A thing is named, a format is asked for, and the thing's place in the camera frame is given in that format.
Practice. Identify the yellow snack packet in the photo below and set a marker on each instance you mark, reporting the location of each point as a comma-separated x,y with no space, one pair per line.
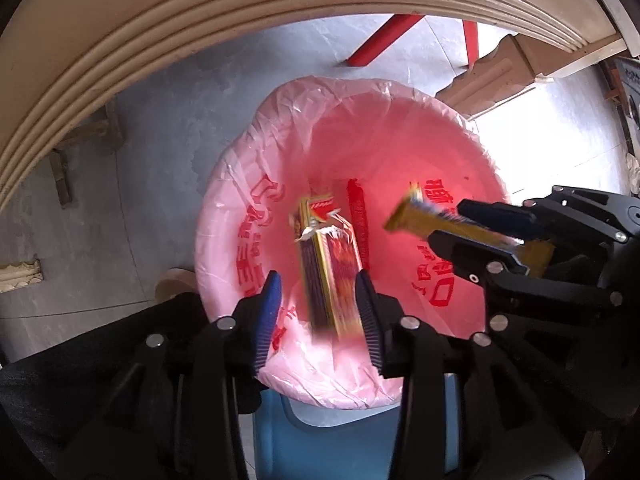
415,220

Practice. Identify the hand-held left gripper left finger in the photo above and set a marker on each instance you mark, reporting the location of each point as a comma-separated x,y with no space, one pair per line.
267,310

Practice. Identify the red stool legs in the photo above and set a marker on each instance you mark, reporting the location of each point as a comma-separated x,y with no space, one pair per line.
380,40

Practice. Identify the blue plastic bin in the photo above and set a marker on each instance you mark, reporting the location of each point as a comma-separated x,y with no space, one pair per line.
310,445

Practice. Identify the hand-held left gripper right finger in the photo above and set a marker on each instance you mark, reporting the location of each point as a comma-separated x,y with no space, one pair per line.
367,310

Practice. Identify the bin with pink bag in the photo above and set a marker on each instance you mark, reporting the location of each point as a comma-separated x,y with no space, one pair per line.
380,150

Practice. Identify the brown wooden furniture leg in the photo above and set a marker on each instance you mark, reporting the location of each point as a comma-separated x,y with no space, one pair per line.
62,175

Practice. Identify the beige shoe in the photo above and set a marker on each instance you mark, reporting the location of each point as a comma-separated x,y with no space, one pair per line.
172,282

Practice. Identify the gold red snack wrapper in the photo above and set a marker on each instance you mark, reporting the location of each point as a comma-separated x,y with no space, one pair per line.
330,280

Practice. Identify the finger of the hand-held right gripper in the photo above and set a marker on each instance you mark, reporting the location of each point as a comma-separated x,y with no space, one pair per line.
495,215
465,252

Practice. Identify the beige carved table leg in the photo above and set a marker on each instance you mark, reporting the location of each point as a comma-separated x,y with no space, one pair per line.
20,277
500,75

